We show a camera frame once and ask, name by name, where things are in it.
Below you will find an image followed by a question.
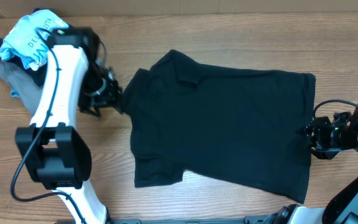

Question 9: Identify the black polo shirt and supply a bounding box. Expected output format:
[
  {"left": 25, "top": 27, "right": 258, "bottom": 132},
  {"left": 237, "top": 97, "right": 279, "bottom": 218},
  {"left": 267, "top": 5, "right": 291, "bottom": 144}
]
[{"left": 121, "top": 50, "right": 316, "bottom": 203}]

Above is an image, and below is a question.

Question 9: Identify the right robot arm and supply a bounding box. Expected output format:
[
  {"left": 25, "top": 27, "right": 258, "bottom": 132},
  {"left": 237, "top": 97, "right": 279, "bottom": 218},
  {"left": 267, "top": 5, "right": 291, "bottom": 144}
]
[{"left": 258, "top": 103, "right": 358, "bottom": 223}]

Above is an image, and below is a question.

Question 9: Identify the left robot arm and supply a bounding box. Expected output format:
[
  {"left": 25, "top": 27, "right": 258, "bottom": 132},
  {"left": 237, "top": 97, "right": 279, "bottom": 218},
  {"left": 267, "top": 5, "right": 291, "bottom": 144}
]
[{"left": 10, "top": 27, "right": 122, "bottom": 224}]

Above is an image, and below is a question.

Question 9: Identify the black folded shirt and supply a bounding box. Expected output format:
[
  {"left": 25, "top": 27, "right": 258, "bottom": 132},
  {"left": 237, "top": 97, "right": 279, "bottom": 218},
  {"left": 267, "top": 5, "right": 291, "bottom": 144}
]
[{"left": 0, "top": 8, "right": 74, "bottom": 88}]

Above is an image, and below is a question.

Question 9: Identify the grey folded shirt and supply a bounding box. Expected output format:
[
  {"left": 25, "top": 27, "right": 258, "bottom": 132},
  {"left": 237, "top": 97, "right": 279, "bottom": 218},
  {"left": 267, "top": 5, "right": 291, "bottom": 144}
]
[{"left": 0, "top": 60, "right": 42, "bottom": 116}]

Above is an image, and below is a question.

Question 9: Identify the light blue printed folded shirt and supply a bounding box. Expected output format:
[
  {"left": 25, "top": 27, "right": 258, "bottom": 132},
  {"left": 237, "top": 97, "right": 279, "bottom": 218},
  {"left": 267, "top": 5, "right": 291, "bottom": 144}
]
[{"left": 0, "top": 9, "right": 70, "bottom": 72}]

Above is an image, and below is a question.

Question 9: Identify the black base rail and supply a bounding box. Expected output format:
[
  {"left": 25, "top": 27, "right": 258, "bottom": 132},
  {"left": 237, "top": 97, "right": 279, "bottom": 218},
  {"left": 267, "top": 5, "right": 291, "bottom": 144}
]
[{"left": 106, "top": 215, "right": 267, "bottom": 224}]

